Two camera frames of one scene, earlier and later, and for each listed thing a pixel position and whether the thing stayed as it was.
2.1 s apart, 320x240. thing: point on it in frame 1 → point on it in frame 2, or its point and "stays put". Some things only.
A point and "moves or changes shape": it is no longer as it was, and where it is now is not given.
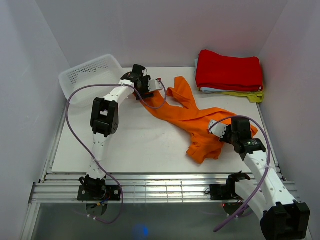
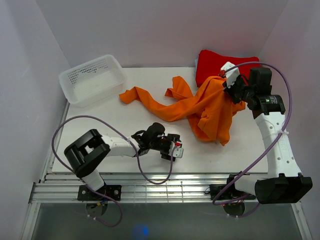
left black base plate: (99, 192) stays put
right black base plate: (222, 191) stays put
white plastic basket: (106, 70) stays put
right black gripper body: (229, 137) → (239, 91)
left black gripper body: (144, 87) → (162, 144)
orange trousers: (193, 119) moves or changes shape
